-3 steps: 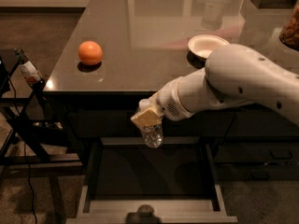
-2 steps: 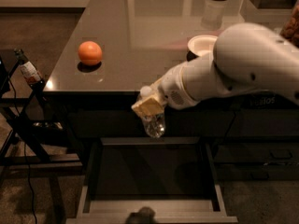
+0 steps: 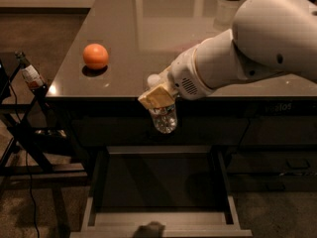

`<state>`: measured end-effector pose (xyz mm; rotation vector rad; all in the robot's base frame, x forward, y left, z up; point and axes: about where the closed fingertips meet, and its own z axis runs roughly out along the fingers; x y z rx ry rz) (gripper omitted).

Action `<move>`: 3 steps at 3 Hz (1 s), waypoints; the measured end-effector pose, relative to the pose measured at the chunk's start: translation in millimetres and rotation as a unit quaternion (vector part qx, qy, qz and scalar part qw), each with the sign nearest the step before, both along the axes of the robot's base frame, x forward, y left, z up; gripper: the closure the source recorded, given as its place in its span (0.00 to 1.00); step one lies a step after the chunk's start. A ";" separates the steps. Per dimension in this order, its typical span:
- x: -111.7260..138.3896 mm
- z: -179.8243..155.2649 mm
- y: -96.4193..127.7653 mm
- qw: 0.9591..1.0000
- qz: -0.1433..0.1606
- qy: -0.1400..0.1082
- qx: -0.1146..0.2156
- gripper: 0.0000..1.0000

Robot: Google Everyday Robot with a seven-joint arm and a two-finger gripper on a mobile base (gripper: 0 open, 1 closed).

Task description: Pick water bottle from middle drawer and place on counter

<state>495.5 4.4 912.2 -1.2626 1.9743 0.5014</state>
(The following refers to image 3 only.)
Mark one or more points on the open grey middle drawer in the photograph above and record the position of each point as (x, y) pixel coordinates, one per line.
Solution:
(163, 192)

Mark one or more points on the dark counter cabinet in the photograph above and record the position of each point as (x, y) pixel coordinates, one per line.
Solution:
(140, 42)

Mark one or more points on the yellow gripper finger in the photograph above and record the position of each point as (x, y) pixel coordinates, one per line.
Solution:
(158, 97)
(165, 76)

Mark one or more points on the closed dark top drawer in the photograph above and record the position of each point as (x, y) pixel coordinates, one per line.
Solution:
(129, 131)

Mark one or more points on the glass soda bottle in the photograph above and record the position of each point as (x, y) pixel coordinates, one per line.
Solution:
(31, 76)

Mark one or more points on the clear plastic water bottle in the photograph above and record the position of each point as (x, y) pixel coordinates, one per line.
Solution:
(165, 119)

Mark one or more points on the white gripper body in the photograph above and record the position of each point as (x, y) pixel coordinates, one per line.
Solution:
(185, 73)

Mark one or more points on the dark right cabinet drawers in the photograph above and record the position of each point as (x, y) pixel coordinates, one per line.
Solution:
(278, 150)

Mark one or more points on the orange fruit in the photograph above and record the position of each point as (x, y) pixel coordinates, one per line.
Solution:
(95, 56)

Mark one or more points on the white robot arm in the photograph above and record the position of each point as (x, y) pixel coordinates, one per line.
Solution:
(267, 37)

